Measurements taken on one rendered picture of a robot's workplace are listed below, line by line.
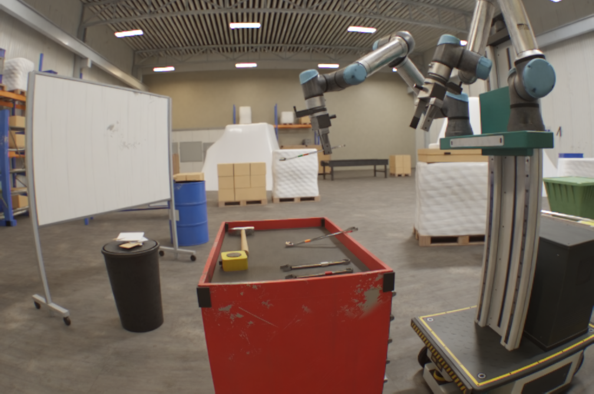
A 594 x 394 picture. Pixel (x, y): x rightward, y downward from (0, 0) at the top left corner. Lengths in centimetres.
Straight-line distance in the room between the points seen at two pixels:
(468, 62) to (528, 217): 70
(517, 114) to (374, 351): 90
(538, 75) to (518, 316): 101
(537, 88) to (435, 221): 339
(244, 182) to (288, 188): 112
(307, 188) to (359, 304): 752
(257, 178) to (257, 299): 726
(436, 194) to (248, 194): 497
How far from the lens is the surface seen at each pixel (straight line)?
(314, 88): 124
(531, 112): 124
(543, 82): 112
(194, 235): 465
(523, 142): 118
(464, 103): 166
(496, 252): 171
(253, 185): 797
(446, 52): 110
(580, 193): 421
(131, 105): 352
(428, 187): 426
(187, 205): 456
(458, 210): 438
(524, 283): 154
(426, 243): 438
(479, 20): 129
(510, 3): 120
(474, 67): 110
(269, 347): 83
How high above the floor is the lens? 123
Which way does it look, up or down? 3 degrees down
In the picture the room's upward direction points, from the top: 2 degrees counter-clockwise
